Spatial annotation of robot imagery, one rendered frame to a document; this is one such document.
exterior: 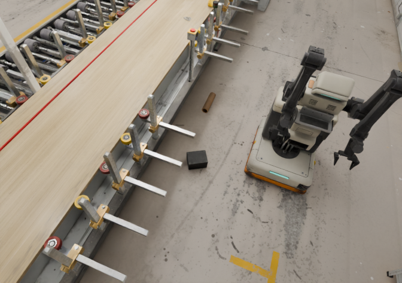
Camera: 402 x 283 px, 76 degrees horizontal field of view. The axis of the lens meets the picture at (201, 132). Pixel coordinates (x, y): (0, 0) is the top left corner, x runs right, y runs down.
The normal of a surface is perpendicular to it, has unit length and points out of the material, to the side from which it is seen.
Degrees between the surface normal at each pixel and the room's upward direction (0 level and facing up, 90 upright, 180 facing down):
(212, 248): 0
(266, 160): 0
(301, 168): 0
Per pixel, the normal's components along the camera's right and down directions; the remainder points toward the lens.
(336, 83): -0.19, 0.05
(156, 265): 0.07, -0.60
